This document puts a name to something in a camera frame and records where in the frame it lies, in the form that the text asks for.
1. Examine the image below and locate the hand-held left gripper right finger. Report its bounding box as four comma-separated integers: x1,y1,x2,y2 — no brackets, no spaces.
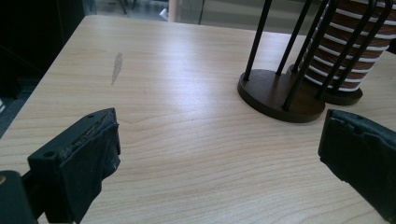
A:
318,108,396,224

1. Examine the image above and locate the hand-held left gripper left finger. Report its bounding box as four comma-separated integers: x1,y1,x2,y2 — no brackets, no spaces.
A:
27,107,121,224

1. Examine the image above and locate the stack of brown paper cups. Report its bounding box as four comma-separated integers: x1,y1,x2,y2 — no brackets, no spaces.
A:
303,0,396,93

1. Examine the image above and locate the dark wire cup holder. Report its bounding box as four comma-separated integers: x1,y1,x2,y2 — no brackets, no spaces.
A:
236,0,394,124

